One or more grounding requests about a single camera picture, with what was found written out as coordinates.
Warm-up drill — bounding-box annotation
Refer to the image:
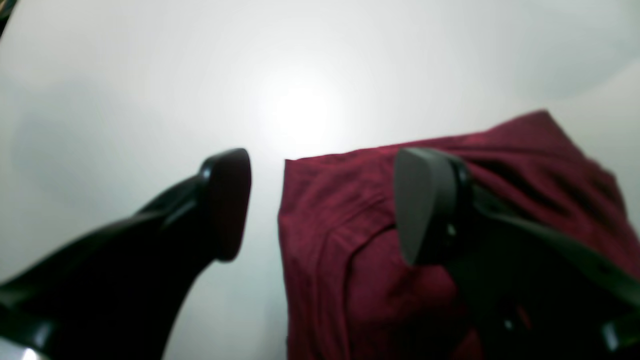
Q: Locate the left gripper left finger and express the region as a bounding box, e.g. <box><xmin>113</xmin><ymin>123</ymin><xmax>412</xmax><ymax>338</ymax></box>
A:
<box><xmin>0</xmin><ymin>148</ymin><xmax>252</xmax><ymax>360</ymax></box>

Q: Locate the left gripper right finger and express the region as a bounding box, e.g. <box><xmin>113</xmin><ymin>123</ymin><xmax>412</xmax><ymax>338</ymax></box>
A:
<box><xmin>393</xmin><ymin>147</ymin><xmax>640</xmax><ymax>360</ymax></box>

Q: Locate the dark red t-shirt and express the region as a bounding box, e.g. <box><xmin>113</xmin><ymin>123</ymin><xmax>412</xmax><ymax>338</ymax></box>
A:
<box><xmin>278</xmin><ymin>111</ymin><xmax>639</xmax><ymax>360</ymax></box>

